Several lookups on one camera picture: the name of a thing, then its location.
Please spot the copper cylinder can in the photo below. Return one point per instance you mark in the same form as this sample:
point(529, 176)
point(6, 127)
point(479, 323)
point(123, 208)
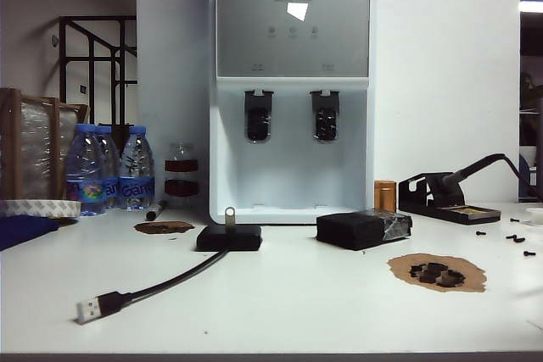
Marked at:
point(385, 196)

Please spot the black stair railing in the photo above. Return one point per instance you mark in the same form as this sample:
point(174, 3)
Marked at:
point(91, 61)

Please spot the clear jar red bands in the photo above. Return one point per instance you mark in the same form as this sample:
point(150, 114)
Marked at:
point(181, 188)

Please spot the black dispenser tap paddle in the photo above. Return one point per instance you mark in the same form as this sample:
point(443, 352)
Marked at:
point(325, 116)
point(258, 116)

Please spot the silver USB flash drive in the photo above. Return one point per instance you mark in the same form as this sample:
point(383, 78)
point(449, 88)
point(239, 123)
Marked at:
point(229, 220)

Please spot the black sponge block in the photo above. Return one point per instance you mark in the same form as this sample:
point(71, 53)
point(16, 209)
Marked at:
point(348, 230)

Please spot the ceiling light strip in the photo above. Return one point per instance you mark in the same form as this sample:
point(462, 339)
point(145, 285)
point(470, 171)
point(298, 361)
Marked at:
point(532, 6)

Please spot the black soldering iron stand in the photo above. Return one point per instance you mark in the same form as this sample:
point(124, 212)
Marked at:
point(415, 202)

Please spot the wall switch plate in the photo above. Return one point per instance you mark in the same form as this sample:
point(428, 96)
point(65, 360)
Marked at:
point(83, 89)

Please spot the black marker pen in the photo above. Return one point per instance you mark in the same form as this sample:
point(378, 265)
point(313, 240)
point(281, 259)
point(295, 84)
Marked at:
point(155, 210)

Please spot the clear water bottle blue cap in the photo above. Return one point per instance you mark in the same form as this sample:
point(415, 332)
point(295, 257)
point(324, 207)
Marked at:
point(85, 167)
point(136, 167)
point(111, 158)

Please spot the white tape roll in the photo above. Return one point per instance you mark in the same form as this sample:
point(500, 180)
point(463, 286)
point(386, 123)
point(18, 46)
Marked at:
point(38, 208)

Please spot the wooden crate with plastic wrap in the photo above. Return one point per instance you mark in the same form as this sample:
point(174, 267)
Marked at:
point(17, 146)

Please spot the black soldering iron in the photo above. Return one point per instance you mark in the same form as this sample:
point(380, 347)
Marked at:
point(466, 169)

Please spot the large brown patch with holes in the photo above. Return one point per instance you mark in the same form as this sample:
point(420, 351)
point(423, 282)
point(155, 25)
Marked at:
point(399, 271)

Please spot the small brown torn patch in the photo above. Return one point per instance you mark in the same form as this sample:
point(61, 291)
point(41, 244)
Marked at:
point(169, 226)

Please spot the blue spare water jug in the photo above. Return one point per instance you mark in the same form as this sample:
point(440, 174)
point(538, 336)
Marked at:
point(524, 184)

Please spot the black USB hub box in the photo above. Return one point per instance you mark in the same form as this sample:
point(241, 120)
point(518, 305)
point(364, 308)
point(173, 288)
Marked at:
point(212, 241)

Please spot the blue cloth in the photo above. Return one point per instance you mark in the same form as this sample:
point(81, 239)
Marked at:
point(21, 230)

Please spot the white water dispenser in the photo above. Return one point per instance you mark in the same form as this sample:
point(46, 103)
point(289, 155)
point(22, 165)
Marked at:
point(292, 175)

